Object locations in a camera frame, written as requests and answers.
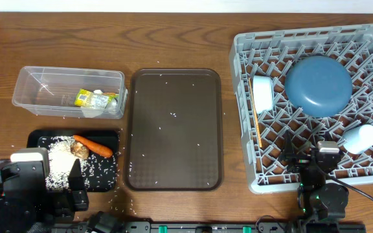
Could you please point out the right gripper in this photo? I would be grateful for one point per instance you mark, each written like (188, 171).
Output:
(300, 160)

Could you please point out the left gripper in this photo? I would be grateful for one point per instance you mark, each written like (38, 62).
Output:
(71, 200)

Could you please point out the pile of white rice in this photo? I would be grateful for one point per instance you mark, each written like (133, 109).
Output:
(61, 161)

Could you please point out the brown food scrap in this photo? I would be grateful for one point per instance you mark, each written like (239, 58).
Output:
(79, 150)

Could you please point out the orange carrot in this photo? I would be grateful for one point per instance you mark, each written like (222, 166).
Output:
(94, 147)

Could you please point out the light blue plastic cup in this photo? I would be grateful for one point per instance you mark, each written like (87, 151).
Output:
(359, 139)

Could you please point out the light blue rice bowl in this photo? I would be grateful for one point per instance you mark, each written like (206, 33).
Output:
(262, 93)

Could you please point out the dark blue plate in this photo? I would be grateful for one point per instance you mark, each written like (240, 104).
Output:
(319, 85)

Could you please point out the white paper napkin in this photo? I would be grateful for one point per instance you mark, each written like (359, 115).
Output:
(93, 113)

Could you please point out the yellow snack wrapper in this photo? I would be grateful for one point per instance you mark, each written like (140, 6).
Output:
(96, 99)

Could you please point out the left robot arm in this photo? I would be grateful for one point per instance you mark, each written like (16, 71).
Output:
(26, 204)

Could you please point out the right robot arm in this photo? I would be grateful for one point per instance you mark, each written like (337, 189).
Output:
(322, 203)

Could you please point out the black waste tray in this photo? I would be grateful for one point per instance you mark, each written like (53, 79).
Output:
(99, 173)

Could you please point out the wooden chopstick in rack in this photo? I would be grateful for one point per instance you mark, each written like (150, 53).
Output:
(256, 124)

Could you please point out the clear plastic waste bin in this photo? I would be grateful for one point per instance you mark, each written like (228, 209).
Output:
(52, 90)

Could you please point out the grey plastic dishwasher rack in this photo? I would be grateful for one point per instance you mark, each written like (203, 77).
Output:
(272, 54)

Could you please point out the dark brown serving tray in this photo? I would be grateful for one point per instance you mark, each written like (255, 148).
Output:
(175, 140)

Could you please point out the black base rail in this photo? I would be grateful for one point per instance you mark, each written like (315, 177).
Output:
(103, 222)

